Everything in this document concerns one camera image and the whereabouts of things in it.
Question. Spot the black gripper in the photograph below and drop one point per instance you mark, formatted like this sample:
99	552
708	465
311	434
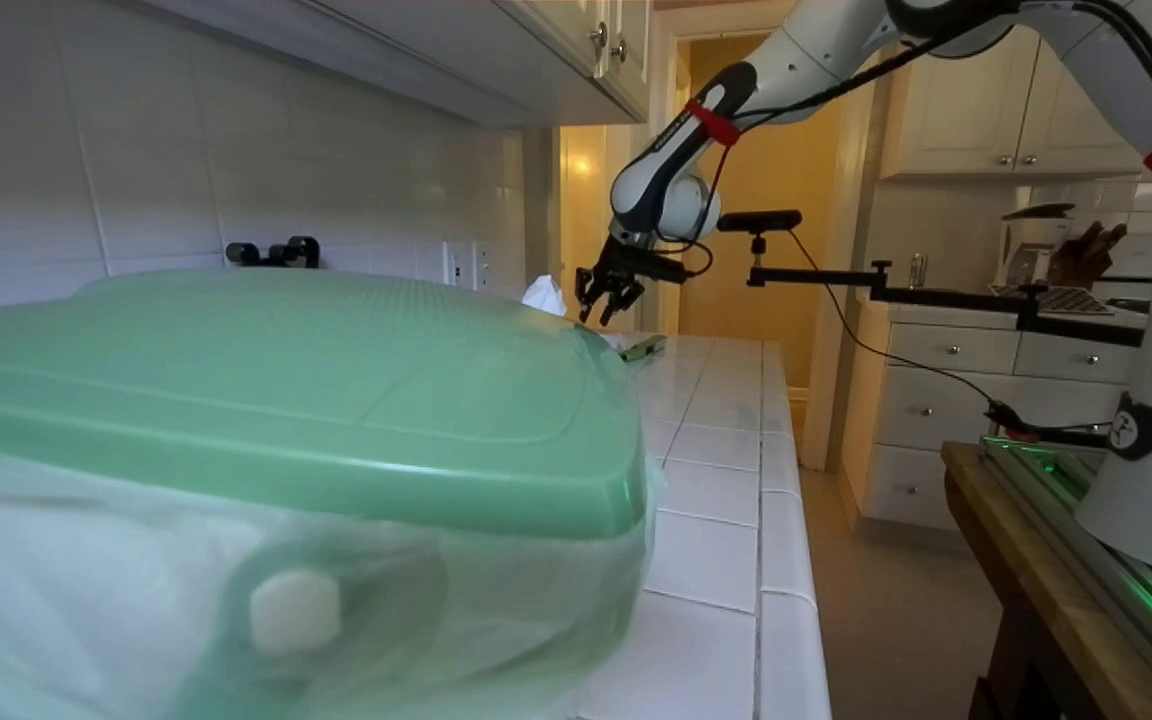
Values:
636	258

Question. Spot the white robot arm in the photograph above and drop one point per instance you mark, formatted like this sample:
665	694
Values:
800	47

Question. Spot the green lighter with black rod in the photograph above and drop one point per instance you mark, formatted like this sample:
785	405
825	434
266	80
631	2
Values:
642	349

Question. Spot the clear container with green lid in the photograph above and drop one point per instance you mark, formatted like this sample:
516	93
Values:
269	403

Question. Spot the white lower drawer cabinet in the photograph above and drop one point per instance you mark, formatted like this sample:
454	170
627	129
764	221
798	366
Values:
948	403

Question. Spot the white kitchen appliance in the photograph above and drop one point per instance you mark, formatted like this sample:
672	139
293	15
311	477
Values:
1029	245

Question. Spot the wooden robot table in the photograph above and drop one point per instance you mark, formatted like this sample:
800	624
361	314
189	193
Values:
1042	574

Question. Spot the white wall outlet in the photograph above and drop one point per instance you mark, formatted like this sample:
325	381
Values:
451	263

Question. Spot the black exterior camera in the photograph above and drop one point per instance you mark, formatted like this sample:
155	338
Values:
758	221

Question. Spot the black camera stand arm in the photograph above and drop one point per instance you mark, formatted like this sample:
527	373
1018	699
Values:
816	278

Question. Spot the white wall cabinet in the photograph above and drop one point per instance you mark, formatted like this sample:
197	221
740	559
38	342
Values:
979	122
471	54

